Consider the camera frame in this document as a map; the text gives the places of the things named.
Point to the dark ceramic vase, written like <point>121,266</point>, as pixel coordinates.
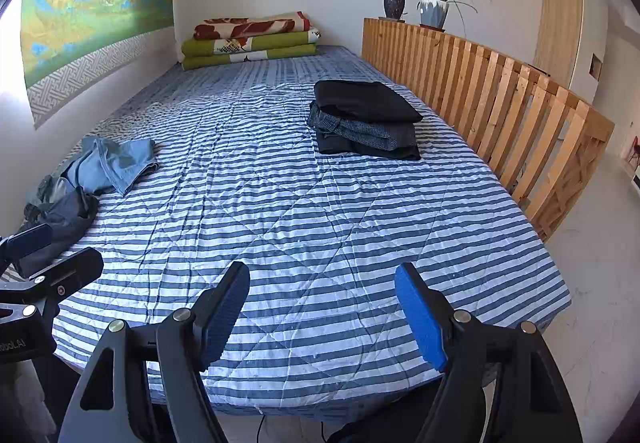
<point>394,4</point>

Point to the dark grey pants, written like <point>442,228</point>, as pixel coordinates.
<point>60,218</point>

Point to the potted plant in white pot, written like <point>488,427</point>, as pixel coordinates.
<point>433,13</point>

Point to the green folded blanket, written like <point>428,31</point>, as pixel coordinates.
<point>200,54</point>

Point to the folded black pants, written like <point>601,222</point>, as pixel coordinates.
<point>370,151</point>

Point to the light wooden wall panel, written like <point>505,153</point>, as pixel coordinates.
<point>557,23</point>

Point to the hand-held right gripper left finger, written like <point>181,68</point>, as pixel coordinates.
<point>225,313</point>

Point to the wooden slatted railing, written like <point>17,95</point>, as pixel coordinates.
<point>500,98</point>

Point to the navy jacket pink cuffs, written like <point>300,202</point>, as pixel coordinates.
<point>365,100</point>

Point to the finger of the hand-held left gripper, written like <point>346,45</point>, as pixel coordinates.
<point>30,240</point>
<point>70,273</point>

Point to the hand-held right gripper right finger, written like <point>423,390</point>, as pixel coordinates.
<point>420,313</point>

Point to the blue white striped bed quilt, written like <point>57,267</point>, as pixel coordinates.
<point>300,223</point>

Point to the red floral folded blanket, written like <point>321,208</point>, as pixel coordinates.
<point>250,27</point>

